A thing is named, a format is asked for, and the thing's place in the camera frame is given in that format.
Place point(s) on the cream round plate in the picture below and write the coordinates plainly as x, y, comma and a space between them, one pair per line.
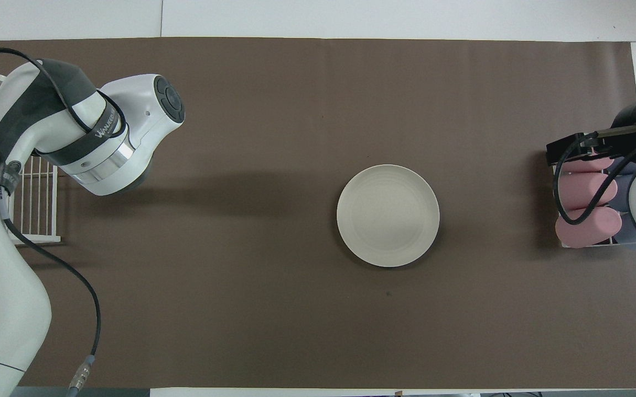
388, 216

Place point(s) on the brown table mat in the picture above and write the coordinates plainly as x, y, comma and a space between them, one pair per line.
296, 110

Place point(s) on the cup holder with wooden rod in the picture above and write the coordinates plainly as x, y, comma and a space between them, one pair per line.
559, 237

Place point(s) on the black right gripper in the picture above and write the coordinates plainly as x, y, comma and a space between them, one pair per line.
566, 148

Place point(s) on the blue plastic cup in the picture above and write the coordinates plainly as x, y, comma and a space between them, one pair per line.
621, 201
632, 237
624, 168

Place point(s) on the pink plastic cup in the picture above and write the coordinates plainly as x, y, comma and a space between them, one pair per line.
588, 229
588, 191
588, 165

